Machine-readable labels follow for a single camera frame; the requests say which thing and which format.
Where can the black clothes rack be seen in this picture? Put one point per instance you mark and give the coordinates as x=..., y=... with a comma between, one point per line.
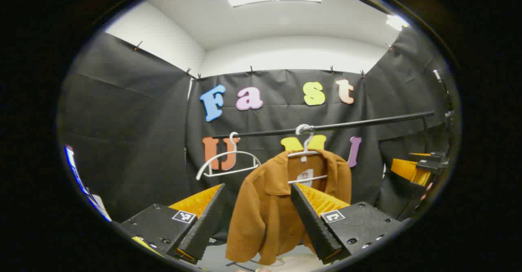
x=367, y=122

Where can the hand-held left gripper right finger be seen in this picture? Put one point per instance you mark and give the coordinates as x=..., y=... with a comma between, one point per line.
x=312, y=227

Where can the black backdrop cloth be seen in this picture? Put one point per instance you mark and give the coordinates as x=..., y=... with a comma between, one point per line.
x=134, y=121

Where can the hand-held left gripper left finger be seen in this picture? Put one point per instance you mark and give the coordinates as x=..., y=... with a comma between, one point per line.
x=206, y=227

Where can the brown jacket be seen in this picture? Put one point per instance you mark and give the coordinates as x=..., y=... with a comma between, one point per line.
x=265, y=215

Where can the small ceiling light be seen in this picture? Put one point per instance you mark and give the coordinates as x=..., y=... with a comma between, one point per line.
x=397, y=21

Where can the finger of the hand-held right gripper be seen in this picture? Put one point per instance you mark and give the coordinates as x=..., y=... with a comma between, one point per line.
x=428, y=156
x=410, y=172

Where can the white plastic hanger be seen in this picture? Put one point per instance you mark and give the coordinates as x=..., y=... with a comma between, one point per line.
x=233, y=152
x=304, y=153

